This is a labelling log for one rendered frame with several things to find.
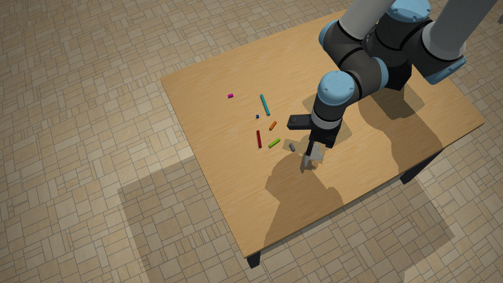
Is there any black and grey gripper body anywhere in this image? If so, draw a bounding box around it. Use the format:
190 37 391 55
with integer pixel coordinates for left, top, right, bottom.
309 118 343 149

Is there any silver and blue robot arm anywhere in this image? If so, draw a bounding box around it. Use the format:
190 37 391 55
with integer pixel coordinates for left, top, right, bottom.
287 0 498 130

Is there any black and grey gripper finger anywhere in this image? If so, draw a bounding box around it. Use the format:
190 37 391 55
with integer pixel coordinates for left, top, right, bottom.
304 138 323 167

